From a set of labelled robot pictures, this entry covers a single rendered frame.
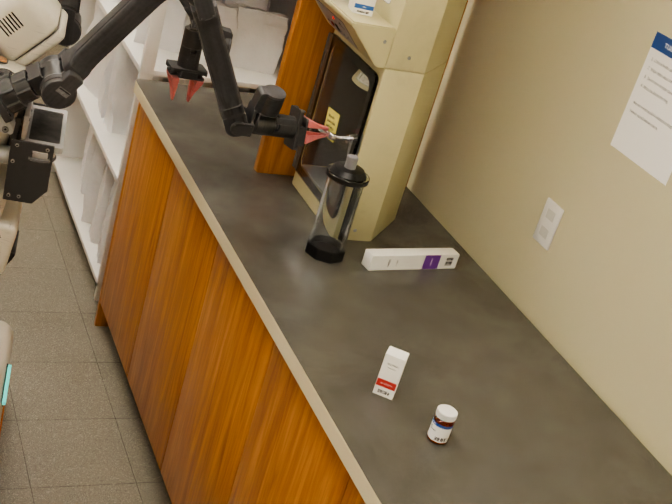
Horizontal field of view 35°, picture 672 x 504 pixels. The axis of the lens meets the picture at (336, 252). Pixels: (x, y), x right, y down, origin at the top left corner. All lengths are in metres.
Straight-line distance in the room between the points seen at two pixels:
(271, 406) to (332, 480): 0.33
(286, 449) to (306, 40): 1.14
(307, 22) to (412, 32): 0.40
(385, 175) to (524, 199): 0.37
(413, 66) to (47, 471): 1.57
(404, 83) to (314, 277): 0.52
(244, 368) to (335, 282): 0.30
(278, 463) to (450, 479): 0.49
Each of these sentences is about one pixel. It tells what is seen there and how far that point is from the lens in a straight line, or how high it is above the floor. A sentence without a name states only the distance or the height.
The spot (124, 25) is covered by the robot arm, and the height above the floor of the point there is 1.41.
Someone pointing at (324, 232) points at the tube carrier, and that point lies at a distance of 2.60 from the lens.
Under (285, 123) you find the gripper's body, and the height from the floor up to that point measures 1.21.
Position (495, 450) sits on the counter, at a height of 0.94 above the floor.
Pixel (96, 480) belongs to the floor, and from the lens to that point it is 3.26.
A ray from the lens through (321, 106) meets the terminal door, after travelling 2.86.
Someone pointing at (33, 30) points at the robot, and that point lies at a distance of 2.57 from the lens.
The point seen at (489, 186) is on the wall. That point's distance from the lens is 2.93.
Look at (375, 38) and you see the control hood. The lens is 2.56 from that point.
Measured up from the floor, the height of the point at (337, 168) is 1.18.
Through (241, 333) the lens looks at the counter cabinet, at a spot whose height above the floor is 0.77.
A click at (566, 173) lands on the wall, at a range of 2.67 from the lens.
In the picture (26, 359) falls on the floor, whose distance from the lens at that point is 3.70.
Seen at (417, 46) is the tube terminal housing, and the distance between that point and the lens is 2.61.
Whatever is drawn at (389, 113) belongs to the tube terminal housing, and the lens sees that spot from 2.65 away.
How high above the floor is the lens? 2.10
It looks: 25 degrees down
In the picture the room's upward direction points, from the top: 17 degrees clockwise
